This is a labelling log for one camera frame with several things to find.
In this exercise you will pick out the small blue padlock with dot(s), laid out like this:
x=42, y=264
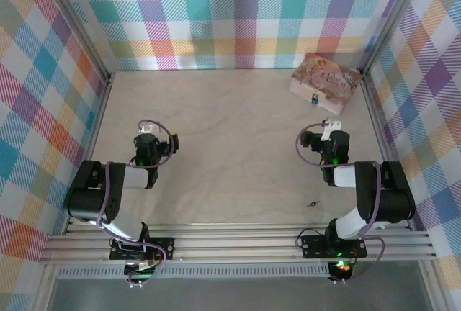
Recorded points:
x=314, y=100

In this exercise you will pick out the pink illustrated tin box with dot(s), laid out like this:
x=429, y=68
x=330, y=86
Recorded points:
x=324, y=77

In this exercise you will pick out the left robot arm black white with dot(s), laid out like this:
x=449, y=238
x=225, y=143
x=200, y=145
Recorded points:
x=86, y=203

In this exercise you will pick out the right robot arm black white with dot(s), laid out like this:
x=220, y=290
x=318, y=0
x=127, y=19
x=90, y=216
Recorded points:
x=392, y=199

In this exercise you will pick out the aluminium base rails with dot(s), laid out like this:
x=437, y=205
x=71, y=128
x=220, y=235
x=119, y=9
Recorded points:
x=234, y=244

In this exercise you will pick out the grey aluminium front strut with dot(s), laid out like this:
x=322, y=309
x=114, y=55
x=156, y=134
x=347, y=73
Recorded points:
x=44, y=289
x=431, y=286

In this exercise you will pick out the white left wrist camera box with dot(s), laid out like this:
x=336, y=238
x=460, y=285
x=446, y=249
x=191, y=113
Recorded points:
x=148, y=128

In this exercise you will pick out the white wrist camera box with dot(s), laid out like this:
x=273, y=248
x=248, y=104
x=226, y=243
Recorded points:
x=329, y=131
x=148, y=128

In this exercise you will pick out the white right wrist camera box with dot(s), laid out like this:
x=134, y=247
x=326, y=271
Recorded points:
x=329, y=131

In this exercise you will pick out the aluminium side rail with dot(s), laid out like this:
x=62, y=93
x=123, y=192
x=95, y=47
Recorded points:
x=90, y=145
x=378, y=127

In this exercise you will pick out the aluminium corner post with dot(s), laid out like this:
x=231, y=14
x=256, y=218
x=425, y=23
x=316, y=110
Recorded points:
x=393, y=19
x=80, y=19

